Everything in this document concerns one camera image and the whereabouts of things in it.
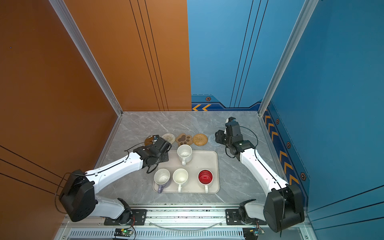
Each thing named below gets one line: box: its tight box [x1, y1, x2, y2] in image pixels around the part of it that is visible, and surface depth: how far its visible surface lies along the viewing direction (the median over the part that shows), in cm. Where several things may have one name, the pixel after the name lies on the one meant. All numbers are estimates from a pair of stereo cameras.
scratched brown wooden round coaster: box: [144, 135, 154, 146], surface depth 106 cm
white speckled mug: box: [176, 144, 193, 166], surface depth 91 cm
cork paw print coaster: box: [175, 133, 193, 147], surface depth 105 cm
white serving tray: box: [152, 150, 220, 194], surface depth 90 cm
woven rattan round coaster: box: [193, 133, 208, 146], surface depth 105 cm
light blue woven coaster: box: [208, 134, 222, 147], surface depth 104 cm
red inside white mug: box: [197, 169, 214, 194], surface depth 82 cm
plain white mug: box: [172, 168, 189, 193], surface depth 81 cm
